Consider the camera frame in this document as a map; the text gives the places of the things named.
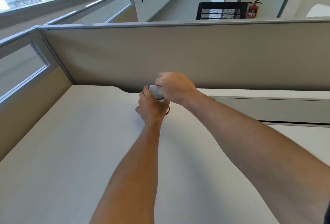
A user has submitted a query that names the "person's right hand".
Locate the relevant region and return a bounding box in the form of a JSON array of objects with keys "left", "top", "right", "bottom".
[{"left": 154, "top": 72, "right": 199, "bottom": 106}]

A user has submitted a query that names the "person's left hand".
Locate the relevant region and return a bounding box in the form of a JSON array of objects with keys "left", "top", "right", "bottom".
[{"left": 135, "top": 86, "right": 171, "bottom": 128}]

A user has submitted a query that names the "white round lid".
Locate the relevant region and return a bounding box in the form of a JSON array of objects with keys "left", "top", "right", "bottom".
[{"left": 149, "top": 85, "right": 165, "bottom": 101}]

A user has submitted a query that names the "person's right forearm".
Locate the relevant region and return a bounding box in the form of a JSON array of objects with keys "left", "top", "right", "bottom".
[{"left": 180, "top": 90, "right": 330, "bottom": 224}]

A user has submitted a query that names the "person's left forearm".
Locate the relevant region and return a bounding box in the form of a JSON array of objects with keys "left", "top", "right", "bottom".
[{"left": 89, "top": 118, "right": 165, "bottom": 224}]

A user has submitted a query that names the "beige desk partition panel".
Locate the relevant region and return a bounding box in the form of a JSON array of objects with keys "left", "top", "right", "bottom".
[{"left": 37, "top": 19, "right": 330, "bottom": 93}]

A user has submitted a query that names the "black mesh office chair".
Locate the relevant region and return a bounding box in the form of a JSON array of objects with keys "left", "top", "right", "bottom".
[{"left": 196, "top": 2, "right": 248, "bottom": 21}]

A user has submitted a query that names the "far partition with glass pane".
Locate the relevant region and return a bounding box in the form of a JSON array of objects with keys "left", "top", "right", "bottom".
[{"left": 45, "top": 0, "right": 138, "bottom": 25}]

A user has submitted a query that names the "red fire extinguisher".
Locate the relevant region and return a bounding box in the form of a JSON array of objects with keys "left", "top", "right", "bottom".
[{"left": 246, "top": 0, "right": 264, "bottom": 19}]

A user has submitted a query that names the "side partition with glass pane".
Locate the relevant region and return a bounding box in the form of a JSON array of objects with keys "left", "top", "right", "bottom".
[{"left": 0, "top": 26, "right": 75, "bottom": 162}]

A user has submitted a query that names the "white chair back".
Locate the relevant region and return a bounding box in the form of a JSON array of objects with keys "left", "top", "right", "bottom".
[{"left": 306, "top": 4, "right": 330, "bottom": 18}]

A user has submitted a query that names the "grey desk cable tray cover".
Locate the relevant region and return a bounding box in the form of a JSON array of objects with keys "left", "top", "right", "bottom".
[{"left": 209, "top": 95, "right": 330, "bottom": 128}]

